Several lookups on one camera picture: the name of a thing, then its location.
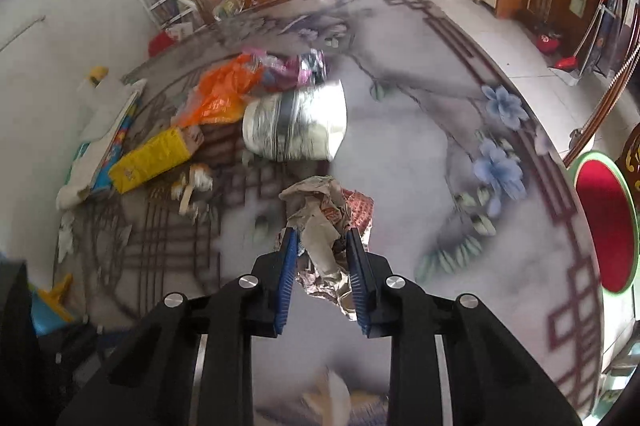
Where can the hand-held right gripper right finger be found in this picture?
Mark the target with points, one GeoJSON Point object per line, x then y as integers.
{"type": "Point", "coordinates": [359, 291]}

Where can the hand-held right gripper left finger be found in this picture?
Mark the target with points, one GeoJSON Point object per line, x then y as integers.
{"type": "Point", "coordinates": [287, 286]}

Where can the foil snack wrapper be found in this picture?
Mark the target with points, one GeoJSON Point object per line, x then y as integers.
{"type": "Point", "coordinates": [320, 226]}

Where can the silver foil wrapper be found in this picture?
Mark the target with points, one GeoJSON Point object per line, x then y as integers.
{"type": "Point", "coordinates": [295, 126]}

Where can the yellow cardboard box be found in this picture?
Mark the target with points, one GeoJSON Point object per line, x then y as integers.
{"type": "Point", "coordinates": [150, 159]}

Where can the orange plastic bag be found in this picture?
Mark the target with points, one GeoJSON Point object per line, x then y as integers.
{"type": "Point", "coordinates": [220, 99]}

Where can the purple silver wrapper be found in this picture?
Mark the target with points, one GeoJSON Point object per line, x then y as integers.
{"type": "Point", "coordinates": [312, 64]}

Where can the red bin with green rim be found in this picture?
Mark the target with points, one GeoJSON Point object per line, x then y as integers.
{"type": "Point", "coordinates": [605, 226]}

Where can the white tissue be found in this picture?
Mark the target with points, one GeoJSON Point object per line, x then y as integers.
{"type": "Point", "coordinates": [65, 238]}

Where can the pale crumpled wrapper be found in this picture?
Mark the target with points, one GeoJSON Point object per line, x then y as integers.
{"type": "Point", "coordinates": [330, 398]}

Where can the torn white paper scraps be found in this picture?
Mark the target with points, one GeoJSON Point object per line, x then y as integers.
{"type": "Point", "coordinates": [192, 191]}

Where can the colourful children's book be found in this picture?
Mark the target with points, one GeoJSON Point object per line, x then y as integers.
{"type": "Point", "coordinates": [112, 151]}

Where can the pink checkered wrapper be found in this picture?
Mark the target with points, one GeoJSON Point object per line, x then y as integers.
{"type": "Point", "coordinates": [270, 64]}

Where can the red bag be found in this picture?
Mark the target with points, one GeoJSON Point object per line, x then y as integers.
{"type": "Point", "coordinates": [162, 42]}

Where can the yellow plush toy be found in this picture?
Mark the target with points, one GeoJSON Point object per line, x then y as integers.
{"type": "Point", "coordinates": [97, 74]}

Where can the red dustpan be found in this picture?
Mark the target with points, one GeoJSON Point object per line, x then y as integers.
{"type": "Point", "coordinates": [567, 64]}

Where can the small red floor bucket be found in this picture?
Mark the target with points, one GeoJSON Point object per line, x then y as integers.
{"type": "Point", "coordinates": [546, 42]}

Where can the blue printed banner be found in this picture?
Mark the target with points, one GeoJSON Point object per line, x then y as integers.
{"type": "Point", "coordinates": [622, 1]}

